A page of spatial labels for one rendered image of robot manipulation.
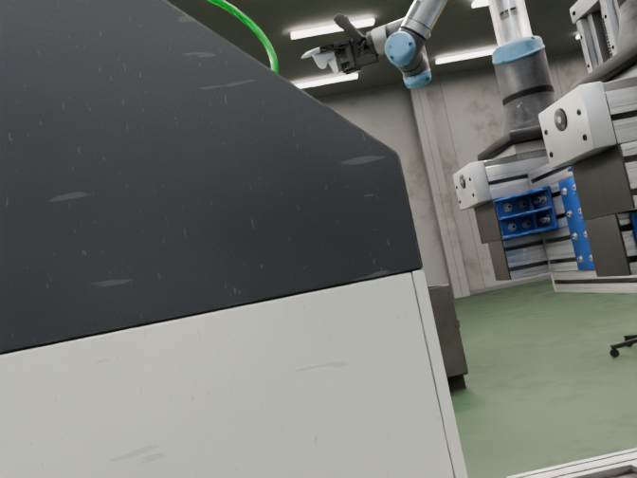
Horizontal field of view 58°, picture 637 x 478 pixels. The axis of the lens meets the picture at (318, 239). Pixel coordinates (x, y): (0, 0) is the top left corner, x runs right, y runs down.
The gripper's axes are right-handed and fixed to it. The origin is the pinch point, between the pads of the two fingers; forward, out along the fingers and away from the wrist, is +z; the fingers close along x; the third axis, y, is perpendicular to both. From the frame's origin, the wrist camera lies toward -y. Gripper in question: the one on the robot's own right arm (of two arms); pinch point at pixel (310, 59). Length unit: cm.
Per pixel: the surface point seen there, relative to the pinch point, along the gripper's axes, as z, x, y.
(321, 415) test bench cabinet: -25, -102, 69
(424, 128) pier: 143, 981, -55
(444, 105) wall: 102, 1028, -92
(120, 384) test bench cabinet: -5, -113, 58
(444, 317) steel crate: 18, 174, 125
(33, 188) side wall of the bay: 0, -113, 33
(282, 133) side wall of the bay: -26, -96, 33
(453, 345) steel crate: 16, 173, 143
